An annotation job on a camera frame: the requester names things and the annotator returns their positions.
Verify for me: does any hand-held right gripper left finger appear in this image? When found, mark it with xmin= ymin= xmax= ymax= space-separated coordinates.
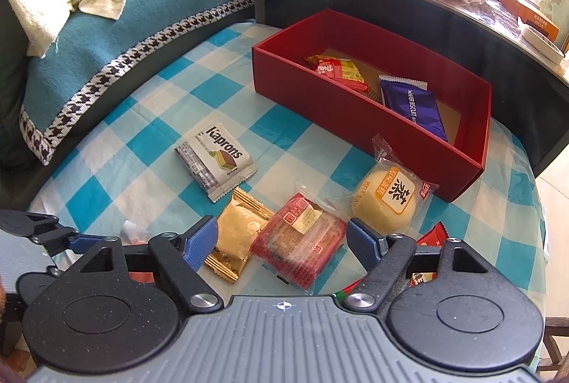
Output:
xmin=62 ymin=214 xmax=224 ymax=315

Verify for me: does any white wafer packet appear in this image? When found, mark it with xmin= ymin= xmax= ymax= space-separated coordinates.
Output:
xmin=175 ymin=123 xmax=259 ymax=203

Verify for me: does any red cardboard box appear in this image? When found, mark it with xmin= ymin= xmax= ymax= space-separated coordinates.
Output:
xmin=251 ymin=8 xmax=494 ymax=203

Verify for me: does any wooden stool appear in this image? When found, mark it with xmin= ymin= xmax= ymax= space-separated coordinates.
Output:
xmin=536 ymin=316 xmax=569 ymax=379

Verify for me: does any red spicy strip packet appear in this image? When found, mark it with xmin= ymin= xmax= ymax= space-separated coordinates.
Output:
xmin=333 ymin=222 xmax=450 ymax=299

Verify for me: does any purple wafer biscuit packet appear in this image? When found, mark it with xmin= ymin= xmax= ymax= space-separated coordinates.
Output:
xmin=379 ymin=74 xmax=449 ymax=144

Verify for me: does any dark coffee table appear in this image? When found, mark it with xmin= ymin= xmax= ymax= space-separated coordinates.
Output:
xmin=252 ymin=0 xmax=569 ymax=179

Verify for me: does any yellow and red snack packet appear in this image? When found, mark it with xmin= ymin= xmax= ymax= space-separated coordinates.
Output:
xmin=304 ymin=54 xmax=371 ymax=95

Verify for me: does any orange cardboard box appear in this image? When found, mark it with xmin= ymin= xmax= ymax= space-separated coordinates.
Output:
xmin=502 ymin=0 xmax=562 ymax=41

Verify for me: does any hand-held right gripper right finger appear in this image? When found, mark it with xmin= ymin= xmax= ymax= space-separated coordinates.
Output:
xmin=343 ymin=218 xmax=490 ymax=315

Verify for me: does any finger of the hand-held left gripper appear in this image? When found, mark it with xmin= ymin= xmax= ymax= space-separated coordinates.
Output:
xmin=33 ymin=231 xmax=122 ymax=258
xmin=0 ymin=209 xmax=60 ymax=242

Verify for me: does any red pastry clear packet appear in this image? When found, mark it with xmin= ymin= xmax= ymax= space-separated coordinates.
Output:
xmin=249 ymin=185 xmax=352 ymax=295

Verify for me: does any gold snack packet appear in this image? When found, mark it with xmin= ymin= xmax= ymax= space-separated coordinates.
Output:
xmin=203 ymin=187 xmax=275 ymax=283

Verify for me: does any round yellow pastry packet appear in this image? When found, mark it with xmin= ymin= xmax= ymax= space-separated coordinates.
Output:
xmin=326 ymin=134 xmax=440 ymax=233

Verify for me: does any blue white checkered tablecloth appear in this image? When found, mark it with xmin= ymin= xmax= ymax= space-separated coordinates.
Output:
xmin=29 ymin=19 xmax=547 ymax=370

